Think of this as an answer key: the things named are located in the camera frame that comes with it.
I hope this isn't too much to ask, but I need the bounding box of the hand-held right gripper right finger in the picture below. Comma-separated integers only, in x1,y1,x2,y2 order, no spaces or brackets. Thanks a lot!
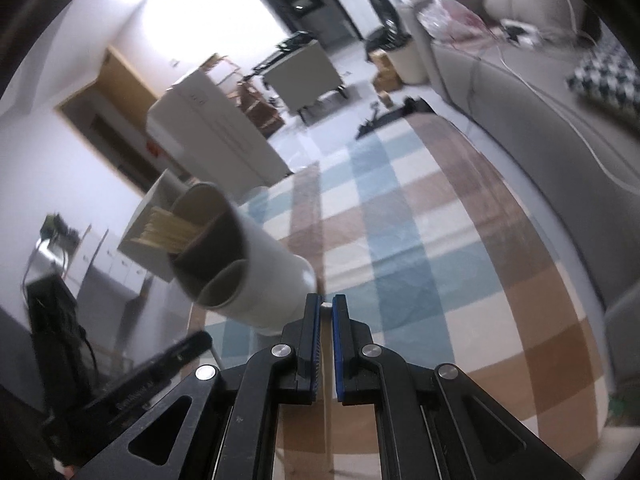
332,294,586,480

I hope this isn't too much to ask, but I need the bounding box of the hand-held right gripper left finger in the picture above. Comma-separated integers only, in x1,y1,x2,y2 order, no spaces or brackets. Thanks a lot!
75,294,322,480

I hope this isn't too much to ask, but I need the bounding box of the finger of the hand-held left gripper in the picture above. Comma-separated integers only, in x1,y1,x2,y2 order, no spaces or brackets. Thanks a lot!
149,330,214,382

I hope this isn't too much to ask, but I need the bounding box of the white cylindrical utensil holder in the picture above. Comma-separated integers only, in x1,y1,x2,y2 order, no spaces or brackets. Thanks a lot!
170,182,316,336

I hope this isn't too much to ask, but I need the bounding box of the bundle of wooden chopsticks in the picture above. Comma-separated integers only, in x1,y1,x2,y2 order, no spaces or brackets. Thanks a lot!
141,207,201,251

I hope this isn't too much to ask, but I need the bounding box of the white desk with drawers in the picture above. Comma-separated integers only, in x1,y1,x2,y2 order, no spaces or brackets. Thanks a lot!
65,225,151,301

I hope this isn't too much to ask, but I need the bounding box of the checkered tablecloth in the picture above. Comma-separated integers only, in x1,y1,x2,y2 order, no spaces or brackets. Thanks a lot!
187,110,613,480

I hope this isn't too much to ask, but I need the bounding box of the grey nightstand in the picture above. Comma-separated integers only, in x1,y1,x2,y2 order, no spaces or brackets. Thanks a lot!
117,170,201,283
262,40,348,123

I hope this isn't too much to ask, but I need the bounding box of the potted green plant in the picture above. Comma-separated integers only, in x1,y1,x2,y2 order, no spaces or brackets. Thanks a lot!
40,214,81,246

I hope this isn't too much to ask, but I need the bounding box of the white hard suitcase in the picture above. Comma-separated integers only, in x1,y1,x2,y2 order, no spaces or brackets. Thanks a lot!
146,69,293,196

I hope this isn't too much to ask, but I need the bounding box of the wooden rack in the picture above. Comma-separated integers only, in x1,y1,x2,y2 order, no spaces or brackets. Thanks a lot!
200,52,286,138

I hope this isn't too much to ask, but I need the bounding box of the black backpack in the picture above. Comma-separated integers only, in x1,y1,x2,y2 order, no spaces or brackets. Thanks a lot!
355,96,436,141

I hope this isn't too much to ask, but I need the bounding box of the wooden door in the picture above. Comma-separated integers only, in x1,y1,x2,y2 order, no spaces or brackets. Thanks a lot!
97,47,168,116

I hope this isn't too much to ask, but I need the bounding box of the beige trash bin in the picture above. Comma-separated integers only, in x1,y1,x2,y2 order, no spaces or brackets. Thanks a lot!
387,2,431,86

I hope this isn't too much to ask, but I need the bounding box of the black tripod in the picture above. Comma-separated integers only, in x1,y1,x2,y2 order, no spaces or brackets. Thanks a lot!
252,31,316,71

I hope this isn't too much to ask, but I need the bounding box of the black trash bag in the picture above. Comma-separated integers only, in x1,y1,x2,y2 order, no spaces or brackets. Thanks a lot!
365,25,401,53

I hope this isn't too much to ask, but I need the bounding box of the grey fabric sofa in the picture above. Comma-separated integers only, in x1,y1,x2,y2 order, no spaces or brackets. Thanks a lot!
410,0,640,361

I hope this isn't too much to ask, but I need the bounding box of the white washing machine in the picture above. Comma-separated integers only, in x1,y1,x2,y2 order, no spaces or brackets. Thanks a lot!
350,0,401,46

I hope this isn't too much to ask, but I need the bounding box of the white plastic bag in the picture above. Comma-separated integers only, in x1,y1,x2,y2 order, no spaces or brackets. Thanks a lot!
415,0,491,46

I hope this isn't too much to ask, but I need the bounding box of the white power strip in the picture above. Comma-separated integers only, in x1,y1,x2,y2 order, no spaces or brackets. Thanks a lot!
500,19,543,46

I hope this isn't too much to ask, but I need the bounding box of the houndstooth pillow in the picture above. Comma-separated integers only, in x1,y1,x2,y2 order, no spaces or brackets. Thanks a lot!
565,40,640,121

